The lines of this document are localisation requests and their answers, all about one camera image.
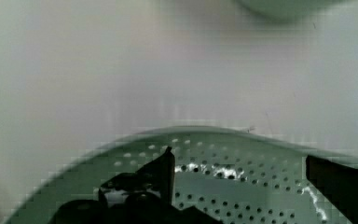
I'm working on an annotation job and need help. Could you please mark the green pot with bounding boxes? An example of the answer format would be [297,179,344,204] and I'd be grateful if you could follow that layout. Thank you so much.
[237,0,351,21]

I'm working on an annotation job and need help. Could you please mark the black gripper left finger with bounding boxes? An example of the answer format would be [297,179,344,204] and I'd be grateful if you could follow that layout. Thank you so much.
[98,147,175,207]

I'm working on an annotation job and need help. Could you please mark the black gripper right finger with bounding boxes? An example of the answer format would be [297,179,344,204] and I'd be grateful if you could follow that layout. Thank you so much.
[306,156,358,224]

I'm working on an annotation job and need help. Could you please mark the green plastic strainer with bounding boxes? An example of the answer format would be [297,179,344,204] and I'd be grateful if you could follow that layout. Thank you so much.
[6,126,358,224]

